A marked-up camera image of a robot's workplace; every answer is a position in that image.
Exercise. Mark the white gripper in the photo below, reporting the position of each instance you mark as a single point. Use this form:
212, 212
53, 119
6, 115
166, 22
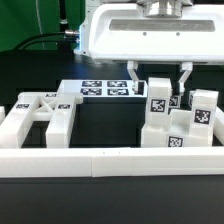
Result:
122, 32

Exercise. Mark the white chair seat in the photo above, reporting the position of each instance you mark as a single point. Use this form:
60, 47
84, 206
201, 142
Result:
176, 134

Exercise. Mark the white base tag plate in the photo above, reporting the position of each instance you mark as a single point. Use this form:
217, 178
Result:
102, 88

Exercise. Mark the white right fence bar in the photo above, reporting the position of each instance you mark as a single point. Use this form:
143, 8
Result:
219, 125

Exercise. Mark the white fence bar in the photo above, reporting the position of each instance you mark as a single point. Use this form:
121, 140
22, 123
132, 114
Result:
219, 125
110, 162

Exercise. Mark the black pole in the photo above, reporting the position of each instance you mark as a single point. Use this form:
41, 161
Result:
63, 16

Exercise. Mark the white front fence bar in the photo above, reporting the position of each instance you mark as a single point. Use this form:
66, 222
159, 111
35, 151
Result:
110, 162

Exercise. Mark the white left fence piece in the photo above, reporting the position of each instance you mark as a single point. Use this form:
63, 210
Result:
2, 114

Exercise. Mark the white chair back frame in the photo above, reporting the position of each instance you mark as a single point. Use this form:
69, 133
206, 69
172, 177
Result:
56, 109

